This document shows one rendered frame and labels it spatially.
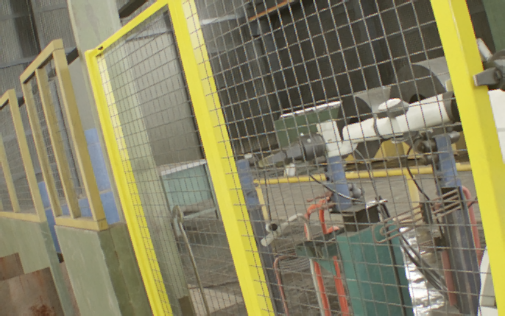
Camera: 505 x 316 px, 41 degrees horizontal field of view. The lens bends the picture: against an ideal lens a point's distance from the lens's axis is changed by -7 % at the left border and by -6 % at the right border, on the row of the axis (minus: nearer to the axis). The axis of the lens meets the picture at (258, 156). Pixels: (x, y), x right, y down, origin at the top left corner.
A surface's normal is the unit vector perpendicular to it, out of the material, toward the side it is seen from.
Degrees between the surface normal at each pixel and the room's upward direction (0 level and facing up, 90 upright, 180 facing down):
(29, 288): 90
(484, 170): 90
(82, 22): 90
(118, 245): 90
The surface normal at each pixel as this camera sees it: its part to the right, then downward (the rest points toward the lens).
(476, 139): -0.85, 0.25
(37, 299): 0.51, -0.07
